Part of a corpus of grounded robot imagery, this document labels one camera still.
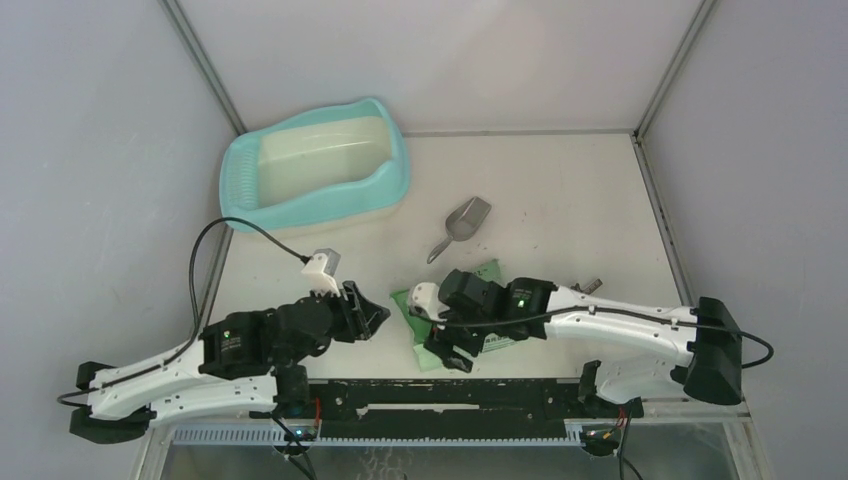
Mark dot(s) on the black mounting base bar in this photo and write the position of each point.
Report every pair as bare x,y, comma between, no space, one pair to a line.
477,408

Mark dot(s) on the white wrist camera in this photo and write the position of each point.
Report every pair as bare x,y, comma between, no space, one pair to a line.
423,301
319,272

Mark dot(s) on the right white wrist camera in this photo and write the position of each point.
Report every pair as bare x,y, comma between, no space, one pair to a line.
423,301

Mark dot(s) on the torn brown bag strip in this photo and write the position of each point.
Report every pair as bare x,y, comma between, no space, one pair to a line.
589,288

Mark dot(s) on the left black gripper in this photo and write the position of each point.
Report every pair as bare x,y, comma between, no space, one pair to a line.
362,318

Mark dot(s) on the white slotted cable duct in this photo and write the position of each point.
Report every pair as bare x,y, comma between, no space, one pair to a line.
267,435

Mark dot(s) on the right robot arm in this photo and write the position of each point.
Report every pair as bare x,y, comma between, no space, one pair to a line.
695,350

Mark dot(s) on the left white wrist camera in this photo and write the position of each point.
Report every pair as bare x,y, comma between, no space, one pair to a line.
319,272

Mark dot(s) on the teal plastic litter box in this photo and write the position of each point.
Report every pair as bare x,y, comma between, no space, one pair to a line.
319,169

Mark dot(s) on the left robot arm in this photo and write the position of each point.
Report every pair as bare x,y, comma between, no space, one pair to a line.
248,362

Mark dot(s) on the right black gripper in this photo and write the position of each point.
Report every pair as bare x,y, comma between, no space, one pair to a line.
450,359

